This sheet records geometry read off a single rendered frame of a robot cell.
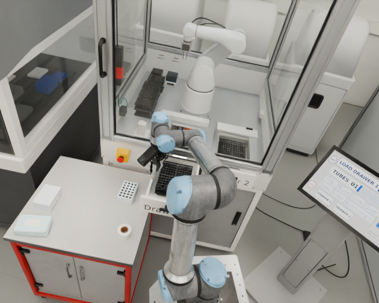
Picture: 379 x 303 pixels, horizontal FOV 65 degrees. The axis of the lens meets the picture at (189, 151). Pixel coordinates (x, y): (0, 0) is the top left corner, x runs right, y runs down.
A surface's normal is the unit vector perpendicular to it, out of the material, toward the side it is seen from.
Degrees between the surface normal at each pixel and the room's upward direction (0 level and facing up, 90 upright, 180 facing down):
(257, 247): 0
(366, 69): 90
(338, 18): 90
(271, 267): 5
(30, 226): 0
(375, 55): 90
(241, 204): 90
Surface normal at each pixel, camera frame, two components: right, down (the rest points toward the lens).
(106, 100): -0.14, 0.65
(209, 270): 0.31, -0.75
